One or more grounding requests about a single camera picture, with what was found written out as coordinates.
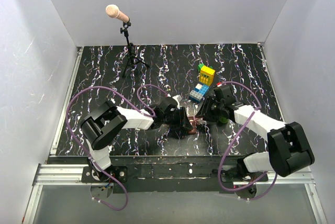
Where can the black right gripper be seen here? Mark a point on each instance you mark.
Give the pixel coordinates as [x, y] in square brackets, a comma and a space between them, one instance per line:
[204, 110]

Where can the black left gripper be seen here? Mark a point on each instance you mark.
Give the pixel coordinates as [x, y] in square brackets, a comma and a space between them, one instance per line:
[182, 124]

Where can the brown weekly pill organizer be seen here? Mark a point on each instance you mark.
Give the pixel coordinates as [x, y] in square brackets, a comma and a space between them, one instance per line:
[195, 122]

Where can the green lidded pill bottle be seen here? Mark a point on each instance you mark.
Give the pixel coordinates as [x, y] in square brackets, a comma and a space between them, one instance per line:
[224, 119]

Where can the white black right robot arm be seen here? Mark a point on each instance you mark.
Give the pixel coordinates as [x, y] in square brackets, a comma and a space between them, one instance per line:
[288, 148]

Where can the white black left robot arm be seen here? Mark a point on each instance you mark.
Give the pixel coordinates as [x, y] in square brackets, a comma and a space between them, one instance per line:
[102, 125]

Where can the blue grey toy bricks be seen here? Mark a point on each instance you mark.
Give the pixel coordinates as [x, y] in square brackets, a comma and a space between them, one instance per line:
[199, 92]

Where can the yellow toy brick block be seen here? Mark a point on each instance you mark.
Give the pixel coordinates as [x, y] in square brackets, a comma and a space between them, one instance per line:
[206, 75]

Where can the green toy brick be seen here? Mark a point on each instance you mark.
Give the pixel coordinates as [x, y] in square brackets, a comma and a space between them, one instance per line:
[199, 67]

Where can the black microphone tripod stand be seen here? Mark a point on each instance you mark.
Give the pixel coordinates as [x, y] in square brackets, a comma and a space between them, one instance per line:
[132, 59]

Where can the pink foam microphone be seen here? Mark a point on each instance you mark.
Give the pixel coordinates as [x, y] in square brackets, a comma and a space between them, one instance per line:
[113, 11]

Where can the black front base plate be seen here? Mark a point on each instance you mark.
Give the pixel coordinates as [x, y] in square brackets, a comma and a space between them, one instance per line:
[167, 173]

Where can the aluminium frame rail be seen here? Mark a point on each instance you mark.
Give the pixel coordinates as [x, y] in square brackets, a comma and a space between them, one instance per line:
[61, 173]

